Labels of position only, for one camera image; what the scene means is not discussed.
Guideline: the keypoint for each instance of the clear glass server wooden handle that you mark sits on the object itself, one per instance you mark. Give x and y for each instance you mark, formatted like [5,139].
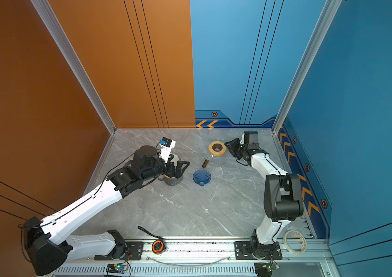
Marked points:
[208,158]

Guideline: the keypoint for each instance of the green circuit board left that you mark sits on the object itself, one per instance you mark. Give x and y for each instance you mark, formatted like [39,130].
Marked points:
[117,269]

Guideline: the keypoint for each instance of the orange black tape measure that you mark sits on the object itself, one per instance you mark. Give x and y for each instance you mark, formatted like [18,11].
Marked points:
[158,246]

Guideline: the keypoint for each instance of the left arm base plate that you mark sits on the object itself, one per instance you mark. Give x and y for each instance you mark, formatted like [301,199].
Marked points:
[133,251]

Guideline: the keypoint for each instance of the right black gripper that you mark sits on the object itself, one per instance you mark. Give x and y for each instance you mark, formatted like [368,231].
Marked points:
[232,146]

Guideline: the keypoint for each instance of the clear tape roll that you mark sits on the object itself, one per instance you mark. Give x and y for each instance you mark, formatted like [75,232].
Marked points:
[294,242]

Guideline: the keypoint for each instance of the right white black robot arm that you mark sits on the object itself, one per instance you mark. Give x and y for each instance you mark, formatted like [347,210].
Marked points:
[282,199]

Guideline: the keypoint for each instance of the aluminium rail front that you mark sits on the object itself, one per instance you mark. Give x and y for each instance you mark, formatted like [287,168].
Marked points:
[216,250]

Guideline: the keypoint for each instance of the circuit board right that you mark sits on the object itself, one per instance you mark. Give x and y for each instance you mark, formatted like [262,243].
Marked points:
[265,269]

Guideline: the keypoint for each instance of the grey glass carafe mug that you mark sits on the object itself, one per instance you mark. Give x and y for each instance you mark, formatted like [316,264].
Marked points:
[171,181]

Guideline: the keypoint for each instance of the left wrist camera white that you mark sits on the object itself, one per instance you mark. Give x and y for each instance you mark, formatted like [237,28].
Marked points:
[166,145]

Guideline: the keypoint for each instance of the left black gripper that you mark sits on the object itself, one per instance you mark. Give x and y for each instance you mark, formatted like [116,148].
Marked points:
[178,171]

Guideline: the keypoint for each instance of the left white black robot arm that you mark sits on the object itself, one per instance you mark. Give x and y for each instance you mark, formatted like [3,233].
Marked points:
[50,242]

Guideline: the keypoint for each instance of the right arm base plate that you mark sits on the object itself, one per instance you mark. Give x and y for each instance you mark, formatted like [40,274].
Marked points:
[245,250]

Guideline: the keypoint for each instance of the wooden ring holder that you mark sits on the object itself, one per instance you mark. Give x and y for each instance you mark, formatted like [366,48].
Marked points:
[217,148]

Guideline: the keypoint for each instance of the blue ribbed dripper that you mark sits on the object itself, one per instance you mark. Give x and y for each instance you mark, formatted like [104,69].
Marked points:
[202,177]

